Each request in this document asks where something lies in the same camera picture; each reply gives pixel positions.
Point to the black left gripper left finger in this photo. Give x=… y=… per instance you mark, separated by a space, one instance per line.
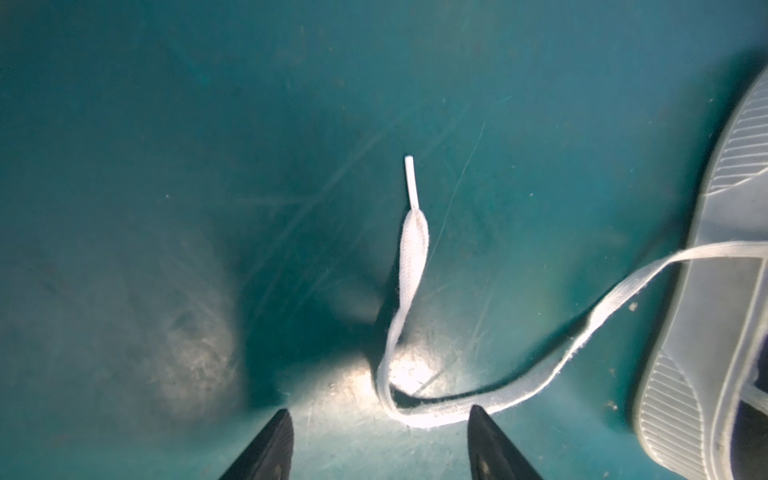
x=269 y=455

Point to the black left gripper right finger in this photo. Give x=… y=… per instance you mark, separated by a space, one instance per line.
x=492 y=455

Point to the black white canvas sneaker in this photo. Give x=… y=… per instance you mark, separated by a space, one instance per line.
x=701 y=406

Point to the white shoelace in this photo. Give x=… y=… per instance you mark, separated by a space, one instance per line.
x=401 y=355

